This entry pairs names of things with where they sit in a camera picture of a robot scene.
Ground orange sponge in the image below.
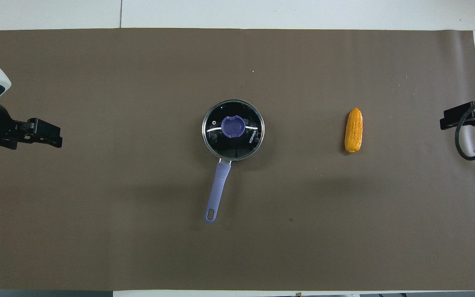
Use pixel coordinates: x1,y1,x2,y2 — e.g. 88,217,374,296
344,108,364,153

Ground glass lid with purple knob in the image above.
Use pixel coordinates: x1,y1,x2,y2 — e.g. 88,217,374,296
202,99,265,161

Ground brown table mat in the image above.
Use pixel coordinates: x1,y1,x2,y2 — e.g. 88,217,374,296
0,28,475,292

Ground dark pot with purple handle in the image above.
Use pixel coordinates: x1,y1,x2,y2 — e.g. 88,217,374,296
202,99,265,224

